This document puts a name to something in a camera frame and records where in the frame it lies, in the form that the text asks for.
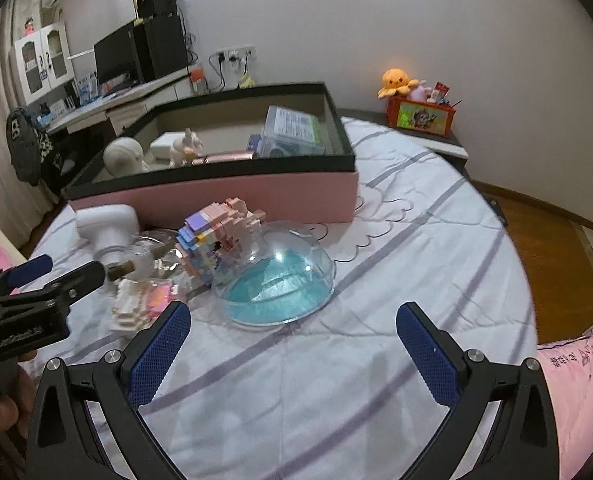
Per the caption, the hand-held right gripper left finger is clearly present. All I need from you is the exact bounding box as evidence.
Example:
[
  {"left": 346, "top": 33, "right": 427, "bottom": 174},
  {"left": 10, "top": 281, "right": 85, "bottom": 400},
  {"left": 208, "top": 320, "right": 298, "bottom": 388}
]
[{"left": 25, "top": 301, "right": 192, "bottom": 480}]

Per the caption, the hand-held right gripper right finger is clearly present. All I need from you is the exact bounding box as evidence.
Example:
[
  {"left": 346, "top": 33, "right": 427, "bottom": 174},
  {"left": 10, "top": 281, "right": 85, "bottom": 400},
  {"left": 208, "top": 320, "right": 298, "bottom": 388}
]
[{"left": 395, "top": 301, "right": 560, "bottom": 480}]

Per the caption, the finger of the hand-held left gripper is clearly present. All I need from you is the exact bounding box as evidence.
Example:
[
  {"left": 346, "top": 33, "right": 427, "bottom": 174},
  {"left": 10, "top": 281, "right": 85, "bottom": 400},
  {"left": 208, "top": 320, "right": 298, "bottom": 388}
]
[
  {"left": 21, "top": 260, "right": 108, "bottom": 307},
  {"left": 1, "top": 254, "right": 54, "bottom": 291}
]

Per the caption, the pink white brick model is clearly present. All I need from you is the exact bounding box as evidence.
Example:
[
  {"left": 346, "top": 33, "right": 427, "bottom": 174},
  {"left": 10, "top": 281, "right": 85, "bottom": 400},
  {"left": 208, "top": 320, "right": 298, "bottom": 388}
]
[{"left": 109, "top": 278, "right": 180, "bottom": 333}]

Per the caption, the glass bottle with cork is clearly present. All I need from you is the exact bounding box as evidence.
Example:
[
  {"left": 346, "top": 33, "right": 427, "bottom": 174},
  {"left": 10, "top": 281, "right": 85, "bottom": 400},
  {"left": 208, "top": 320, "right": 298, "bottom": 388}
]
[{"left": 104, "top": 228, "right": 187, "bottom": 286}]

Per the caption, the pastel brick block model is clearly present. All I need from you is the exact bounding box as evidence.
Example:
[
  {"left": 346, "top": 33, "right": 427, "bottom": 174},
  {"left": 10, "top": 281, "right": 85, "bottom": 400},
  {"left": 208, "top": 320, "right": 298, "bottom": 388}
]
[{"left": 174, "top": 198, "right": 267, "bottom": 281}]

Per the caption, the white round robot toy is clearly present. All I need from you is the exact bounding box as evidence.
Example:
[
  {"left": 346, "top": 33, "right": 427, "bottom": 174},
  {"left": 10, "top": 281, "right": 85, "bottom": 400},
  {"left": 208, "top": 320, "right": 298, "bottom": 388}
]
[{"left": 103, "top": 136, "right": 151, "bottom": 177}]

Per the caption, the clear dome with blue base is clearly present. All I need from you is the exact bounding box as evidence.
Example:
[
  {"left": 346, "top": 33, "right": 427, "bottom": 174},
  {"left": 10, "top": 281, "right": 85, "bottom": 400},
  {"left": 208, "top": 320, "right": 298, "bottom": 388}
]
[{"left": 211, "top": 220, "right": 336, "bottom": 328}]

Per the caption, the small white box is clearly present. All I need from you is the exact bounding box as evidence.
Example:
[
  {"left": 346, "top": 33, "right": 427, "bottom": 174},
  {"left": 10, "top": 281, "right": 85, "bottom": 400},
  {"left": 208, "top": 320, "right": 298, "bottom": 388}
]
[{"left": 150, "top": 131, "right": 182, "bottom": 158}]

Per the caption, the baby doll figure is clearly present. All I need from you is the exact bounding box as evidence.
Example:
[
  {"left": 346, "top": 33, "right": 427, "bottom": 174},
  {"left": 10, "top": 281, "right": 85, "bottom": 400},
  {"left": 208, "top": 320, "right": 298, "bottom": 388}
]
[{"left": 169, "top": 128, "right": 204, "bottom": 167}]

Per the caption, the pink box with black rim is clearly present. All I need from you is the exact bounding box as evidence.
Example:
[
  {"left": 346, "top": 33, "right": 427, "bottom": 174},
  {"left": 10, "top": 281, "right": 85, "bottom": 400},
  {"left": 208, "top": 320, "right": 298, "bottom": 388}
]
[{"left": 61, "top": 81, "right": 360, "bottom": 224}]

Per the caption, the clear plastic box green label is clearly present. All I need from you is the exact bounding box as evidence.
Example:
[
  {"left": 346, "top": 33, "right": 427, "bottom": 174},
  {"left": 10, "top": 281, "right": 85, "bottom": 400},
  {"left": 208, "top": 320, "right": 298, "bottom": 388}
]
[{"left": 259, "top": 105, "right": 325, "bottom": 156}]

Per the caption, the black backpack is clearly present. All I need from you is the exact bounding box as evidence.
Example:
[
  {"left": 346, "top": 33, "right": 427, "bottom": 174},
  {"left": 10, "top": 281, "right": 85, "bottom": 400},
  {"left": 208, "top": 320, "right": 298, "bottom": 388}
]
[{"left": 5, "top": 107, "right": 42, "bottom": 186}]

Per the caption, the pink printed cloth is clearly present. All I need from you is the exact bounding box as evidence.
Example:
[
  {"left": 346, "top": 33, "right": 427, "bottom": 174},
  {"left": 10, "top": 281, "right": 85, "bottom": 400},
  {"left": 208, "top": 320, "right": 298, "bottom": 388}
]
[{"left": 534, "top": 327, "right": 593, "bottom": 466}]

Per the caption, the white desk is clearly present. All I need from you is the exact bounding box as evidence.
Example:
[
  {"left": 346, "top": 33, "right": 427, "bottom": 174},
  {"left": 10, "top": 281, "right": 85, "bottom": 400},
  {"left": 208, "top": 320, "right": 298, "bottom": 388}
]
[{"left": 46, "top": 67, "right": 197, "bottom": 136}]

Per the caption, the blue box on desk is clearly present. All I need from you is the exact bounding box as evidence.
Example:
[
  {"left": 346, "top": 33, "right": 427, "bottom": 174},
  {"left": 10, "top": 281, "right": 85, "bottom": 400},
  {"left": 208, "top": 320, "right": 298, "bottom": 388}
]
[{"left": 76, "top": 74, "right": 100, "bottom": 101}]

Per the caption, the white glass door cabinet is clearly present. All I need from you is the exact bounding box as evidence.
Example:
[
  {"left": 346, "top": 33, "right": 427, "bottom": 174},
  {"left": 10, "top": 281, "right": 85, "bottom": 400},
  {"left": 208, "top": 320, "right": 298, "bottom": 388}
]
[{"left": 9, "top": 22, "right": 72, "bottom": 106}]

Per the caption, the black monitor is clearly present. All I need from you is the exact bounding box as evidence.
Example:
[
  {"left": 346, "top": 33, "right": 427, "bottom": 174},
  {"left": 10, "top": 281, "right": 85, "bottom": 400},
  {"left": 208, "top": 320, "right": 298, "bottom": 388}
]
[{"left": 94, "top": 22, "right": 140, "bottom": 88}]

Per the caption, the red printed storage box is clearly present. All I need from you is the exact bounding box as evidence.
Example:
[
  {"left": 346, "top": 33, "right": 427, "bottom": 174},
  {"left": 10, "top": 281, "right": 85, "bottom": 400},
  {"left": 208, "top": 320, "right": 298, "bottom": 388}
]
[{"left": 387, "top": 95, "right": 458, "bottom": 138}]

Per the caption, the black computer tower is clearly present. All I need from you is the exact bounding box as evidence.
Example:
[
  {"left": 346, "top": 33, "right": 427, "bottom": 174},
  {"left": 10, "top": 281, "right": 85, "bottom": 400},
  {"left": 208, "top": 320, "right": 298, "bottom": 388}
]
[{"left": 131, "top": 14, "right": 190, "bottom": 81}]

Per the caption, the orange octopus plush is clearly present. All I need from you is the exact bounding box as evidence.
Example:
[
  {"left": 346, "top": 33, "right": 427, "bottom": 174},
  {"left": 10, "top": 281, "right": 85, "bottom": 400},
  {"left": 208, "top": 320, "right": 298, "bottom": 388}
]
[{"left": 377, "top": 68, "right": 420, "bottom": 99}]

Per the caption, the black speaker box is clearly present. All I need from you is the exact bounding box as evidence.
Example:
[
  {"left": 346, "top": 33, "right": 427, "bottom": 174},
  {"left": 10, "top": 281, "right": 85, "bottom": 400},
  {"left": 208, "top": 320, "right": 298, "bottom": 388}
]
[{"left": 135, "top": 0, "right": 178, "bottom": 18}]

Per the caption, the wall socket strip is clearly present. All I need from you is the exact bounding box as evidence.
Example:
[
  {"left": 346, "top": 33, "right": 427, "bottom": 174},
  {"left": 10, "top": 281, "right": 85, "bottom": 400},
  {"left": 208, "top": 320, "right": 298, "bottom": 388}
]
[{"left": 215, "top": 46, "right": 256, "bottom": 63}]

